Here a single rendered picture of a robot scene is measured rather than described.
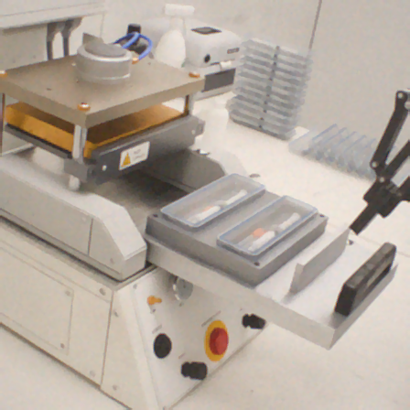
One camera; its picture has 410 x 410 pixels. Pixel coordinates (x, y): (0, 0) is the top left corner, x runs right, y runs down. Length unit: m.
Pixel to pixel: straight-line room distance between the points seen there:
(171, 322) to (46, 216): 0.22
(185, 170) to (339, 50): 2.37
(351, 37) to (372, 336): 2.32
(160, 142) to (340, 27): 2.47
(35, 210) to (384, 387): 0.58
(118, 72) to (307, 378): 0.52
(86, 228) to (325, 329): 0.32
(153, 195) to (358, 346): 0.41
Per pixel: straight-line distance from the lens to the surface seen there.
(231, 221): 0.99
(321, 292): 0.93
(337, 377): 1.18
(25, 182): 1.01
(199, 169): 1.16
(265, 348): 1.19
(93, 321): 0.99
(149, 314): 0.99
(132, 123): 1.07
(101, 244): 0.94
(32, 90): 1.00
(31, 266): 1.04
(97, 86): 1.04
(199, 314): 1.07
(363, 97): 3.50
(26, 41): 1.19
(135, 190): 1.17
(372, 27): 3.43
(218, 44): 2.02
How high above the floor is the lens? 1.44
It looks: 26 degrees down
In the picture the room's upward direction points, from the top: 11 degrees clockwise
